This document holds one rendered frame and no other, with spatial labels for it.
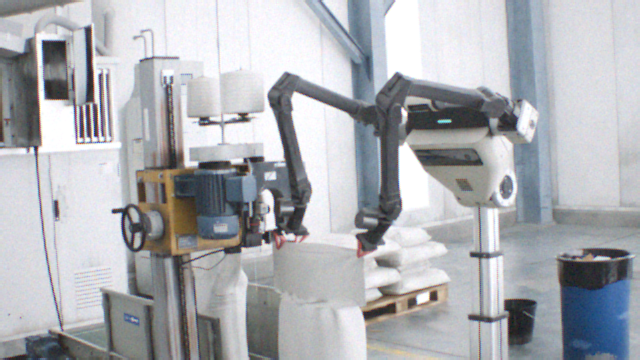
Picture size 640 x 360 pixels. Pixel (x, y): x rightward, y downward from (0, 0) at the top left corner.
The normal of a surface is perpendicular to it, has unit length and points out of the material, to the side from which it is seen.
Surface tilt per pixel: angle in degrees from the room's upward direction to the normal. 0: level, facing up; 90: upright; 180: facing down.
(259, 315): 90
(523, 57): 90
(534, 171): 90
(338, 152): 90
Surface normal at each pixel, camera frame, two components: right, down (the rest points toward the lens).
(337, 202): 0.67, 0.00
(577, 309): -0.70, 0.12
